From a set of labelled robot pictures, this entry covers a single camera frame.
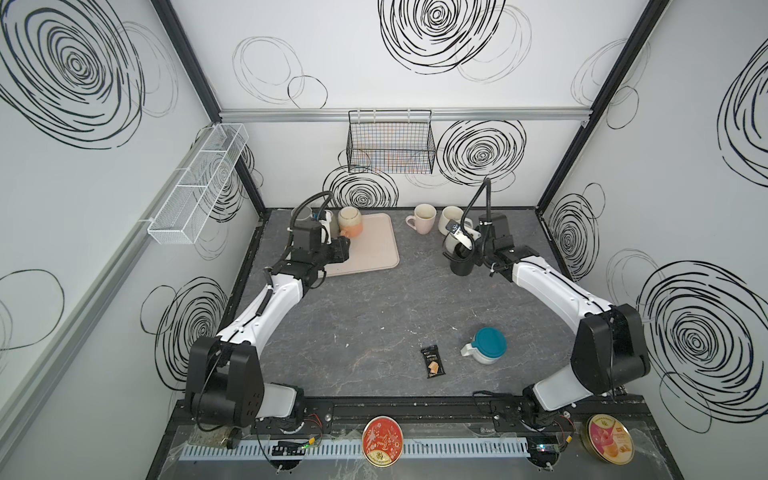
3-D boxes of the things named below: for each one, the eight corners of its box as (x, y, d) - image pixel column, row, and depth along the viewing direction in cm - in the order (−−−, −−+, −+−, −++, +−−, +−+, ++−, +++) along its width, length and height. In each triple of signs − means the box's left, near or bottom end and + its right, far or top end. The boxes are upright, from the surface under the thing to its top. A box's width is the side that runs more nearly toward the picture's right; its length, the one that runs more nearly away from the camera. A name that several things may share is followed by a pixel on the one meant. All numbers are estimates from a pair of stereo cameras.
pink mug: (406, 234, 114) (407, 217, 107) (405, 220, 119) (406, 203, 112) (434, 234, 114) (437, 217, 107) (432, 220, 119) (435, 203, 112)
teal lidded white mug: (462, 364, 84) (468, 354, 78) (458, 338, 89) (463, 327, 82) (500, 364, 84) (509, 354, 78) (494, 338, 89) (502, 327, 83)
